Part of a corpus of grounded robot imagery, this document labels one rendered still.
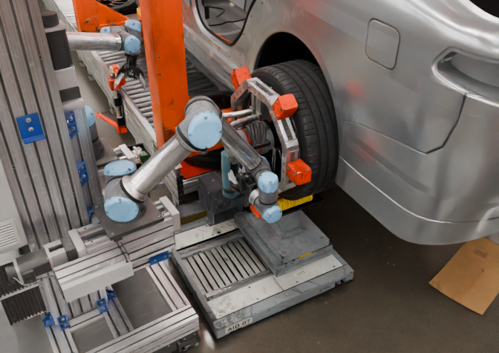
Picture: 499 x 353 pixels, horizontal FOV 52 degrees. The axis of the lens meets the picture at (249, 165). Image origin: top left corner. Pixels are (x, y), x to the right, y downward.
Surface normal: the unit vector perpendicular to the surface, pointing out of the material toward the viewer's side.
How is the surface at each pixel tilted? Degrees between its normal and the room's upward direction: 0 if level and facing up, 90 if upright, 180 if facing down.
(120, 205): 95
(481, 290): 2
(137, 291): 0
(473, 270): 2
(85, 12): 90
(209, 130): 85
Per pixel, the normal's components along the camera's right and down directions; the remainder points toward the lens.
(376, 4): -0.87, 0.13
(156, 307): 0.00, -0.82
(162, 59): 0.47, 0.50
